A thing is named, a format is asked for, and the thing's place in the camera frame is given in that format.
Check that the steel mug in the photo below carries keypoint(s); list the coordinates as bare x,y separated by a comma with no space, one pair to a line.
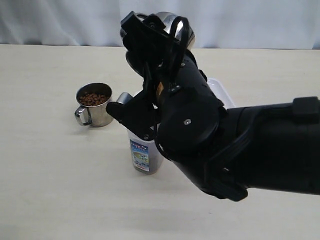
167,18
93,99

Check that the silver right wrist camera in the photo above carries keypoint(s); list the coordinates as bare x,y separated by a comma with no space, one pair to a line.
124,98

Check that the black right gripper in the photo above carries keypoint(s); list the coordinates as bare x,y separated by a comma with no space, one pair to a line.
145,37

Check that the clear plastic container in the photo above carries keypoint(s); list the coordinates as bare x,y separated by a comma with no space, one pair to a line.
144,154

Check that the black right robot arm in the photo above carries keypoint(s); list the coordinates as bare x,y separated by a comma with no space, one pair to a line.
223,151

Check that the white plastic tray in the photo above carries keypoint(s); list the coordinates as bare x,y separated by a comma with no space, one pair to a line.
220,90

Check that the white curtain backdrop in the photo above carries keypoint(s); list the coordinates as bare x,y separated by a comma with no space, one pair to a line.
236,24

